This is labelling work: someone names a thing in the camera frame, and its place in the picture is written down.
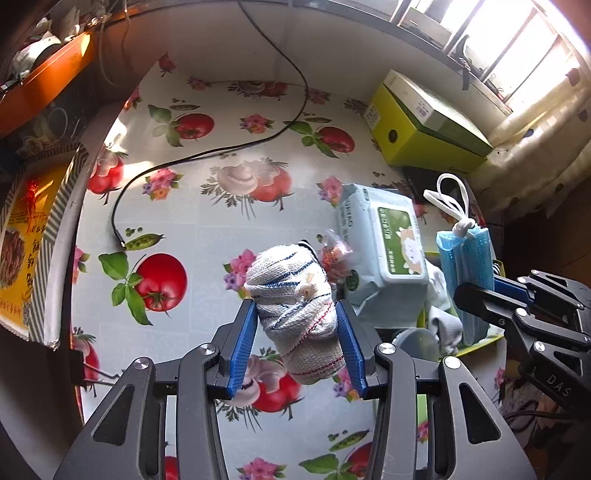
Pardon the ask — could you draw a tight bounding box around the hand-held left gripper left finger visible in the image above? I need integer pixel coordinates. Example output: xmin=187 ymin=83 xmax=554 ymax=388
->
xmin=53 ymin=299 xmax=260 ymax=480

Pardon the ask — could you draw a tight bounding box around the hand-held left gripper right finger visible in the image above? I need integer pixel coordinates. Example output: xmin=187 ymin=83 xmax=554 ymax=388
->
xmin=335 ymin=299 xmax=539 ymax=480

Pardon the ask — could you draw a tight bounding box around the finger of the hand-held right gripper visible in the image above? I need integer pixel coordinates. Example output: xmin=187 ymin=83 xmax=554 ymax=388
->
xmin=493 ymin=270 xmax=591 ymax=325
xmin=454 ymin=282 xmax=580 ymax=367

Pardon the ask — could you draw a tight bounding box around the blue face mask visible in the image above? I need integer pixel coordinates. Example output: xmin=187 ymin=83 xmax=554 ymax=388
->
xmin=423 ymin=173 xmax=498 ymax=347

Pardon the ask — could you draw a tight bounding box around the grey striped sock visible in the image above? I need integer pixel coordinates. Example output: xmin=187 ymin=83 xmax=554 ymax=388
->
xmin=245 ymin=239 xmax=348 ymax=385

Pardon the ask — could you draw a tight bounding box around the pale green white sock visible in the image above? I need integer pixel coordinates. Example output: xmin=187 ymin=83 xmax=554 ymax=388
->
xmin=426 ymin=264 xmax=465 ymax=357

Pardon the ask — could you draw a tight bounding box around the round clear plastic lid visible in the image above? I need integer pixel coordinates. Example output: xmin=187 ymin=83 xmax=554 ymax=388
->
xmin=392 ymin=327 xmax=440 ymax=361

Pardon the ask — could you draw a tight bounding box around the small clear snack wrapper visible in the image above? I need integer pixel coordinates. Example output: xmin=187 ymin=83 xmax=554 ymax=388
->
xmin=318 ymin=230 xmax=355 ymax=283

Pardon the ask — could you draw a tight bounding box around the wet wipes pack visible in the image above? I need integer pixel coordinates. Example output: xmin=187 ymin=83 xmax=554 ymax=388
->
xmin=335 ymin=183 xmax=431 ymax=320

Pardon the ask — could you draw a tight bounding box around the fruit print tablecloth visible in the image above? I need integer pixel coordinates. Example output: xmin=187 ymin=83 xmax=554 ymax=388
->
xmin=69 ymin=52 xmax=509 ymax=480

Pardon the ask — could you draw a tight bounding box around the cream dotted curtain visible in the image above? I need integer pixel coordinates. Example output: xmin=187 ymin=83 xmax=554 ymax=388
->
xmin=470 ymin=69 xmax=591 ymax=220

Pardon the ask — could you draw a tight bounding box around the black binder clip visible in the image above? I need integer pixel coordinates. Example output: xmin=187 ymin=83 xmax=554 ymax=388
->
xmin=68 ymin=348 xmax=117 ymax=387

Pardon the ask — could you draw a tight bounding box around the yellow-green shoe box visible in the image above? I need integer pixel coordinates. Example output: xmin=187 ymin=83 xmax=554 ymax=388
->
xmin=370 ymin=83 xmax=496 ymax=175

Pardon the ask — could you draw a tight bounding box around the white green flat box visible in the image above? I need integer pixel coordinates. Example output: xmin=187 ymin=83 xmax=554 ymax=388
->
xmin=362 ymin=69 xmax=496 ymax=158

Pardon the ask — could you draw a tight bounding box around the yellow printed food box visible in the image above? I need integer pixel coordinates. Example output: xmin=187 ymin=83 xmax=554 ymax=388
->
xmin=0 ymin=147 xmax=89 ymax=348

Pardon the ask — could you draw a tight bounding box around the orange plastic tray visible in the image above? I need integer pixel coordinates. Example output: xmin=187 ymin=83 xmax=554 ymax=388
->
xmin=0 ymin=31 xmax=96 ymax=138

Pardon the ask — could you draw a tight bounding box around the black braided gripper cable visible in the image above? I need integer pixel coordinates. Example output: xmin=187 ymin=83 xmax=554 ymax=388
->
xmin=502 ymin=405 xmax=591 ymax=437

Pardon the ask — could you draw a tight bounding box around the black power cable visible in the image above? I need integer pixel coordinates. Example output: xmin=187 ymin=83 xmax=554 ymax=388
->
xmin=112 ymin=0 xmax=311 ymax=251

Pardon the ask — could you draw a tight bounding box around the window frame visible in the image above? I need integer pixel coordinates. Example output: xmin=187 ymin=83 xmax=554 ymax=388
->
xmin=401 ymin=0 xmax=571 ymax=109

